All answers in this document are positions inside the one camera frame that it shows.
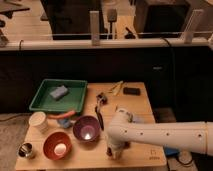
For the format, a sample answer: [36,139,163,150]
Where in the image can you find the dark purple grape bunch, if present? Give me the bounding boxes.
[106,142,130,157]

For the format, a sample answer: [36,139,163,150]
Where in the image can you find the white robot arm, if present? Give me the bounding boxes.
[106,108,213,158]

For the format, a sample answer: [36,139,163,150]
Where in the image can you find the purple bowl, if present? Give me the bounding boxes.
[73,115,100,142]

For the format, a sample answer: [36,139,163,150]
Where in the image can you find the blue crumpled cloth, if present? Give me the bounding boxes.
[133,115,148,123]

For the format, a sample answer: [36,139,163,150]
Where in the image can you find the blue box on floor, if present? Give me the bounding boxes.
[163,147,180,157]

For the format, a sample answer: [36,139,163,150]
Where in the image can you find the orange red bowl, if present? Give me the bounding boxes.
[43,132,72,160]

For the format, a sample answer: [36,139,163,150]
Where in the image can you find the orange carrot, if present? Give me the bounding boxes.
[47,110,76,120]

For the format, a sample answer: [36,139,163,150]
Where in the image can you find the small blue toy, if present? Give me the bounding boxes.
[57,119,71,129]

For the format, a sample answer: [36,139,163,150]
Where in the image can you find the black rectangular block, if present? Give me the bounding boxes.
[123,87,141,95]

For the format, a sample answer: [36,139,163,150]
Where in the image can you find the yellow green utensil pieces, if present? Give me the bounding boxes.
[108,81,123,96]

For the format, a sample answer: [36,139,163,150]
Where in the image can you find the grey blue sponge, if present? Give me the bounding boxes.
[50,86,68,100]

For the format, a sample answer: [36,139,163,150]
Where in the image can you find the green plastic tray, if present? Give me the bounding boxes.
[29,79,87,113]

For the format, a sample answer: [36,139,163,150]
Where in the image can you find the white paper cup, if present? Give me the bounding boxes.
[28,112,48,133]

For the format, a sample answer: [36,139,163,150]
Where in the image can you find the small metal cup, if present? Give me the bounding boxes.
[18,143,35,159]

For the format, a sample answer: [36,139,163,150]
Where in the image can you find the black handled peeler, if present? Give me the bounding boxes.
[95,93,108,129]

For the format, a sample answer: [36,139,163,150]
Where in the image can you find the right grey post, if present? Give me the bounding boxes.
[181,9,204,44]

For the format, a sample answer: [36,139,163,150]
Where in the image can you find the grey post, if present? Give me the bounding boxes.
[90,11,100,46]
[181,9,204,44]

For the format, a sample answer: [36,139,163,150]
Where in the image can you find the left grey post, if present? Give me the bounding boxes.
[90,11,100,46]

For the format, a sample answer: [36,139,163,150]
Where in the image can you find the white horizontal rail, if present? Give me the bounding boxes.
[0,37,210,51]

